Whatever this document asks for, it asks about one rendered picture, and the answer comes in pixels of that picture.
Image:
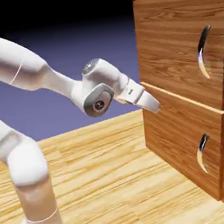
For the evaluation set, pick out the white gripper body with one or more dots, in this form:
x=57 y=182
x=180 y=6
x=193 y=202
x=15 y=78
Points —
x=148 y=100

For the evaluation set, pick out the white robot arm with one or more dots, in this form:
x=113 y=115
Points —
x=38 y=74

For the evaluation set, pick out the large wooden cabinet door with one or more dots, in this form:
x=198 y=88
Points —
x=167 y=48

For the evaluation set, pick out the wooden cabinet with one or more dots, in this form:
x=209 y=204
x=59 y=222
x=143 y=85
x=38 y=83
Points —
x=182 y=98

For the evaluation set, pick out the small wooden cabinet door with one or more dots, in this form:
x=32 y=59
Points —
x=179 y=134

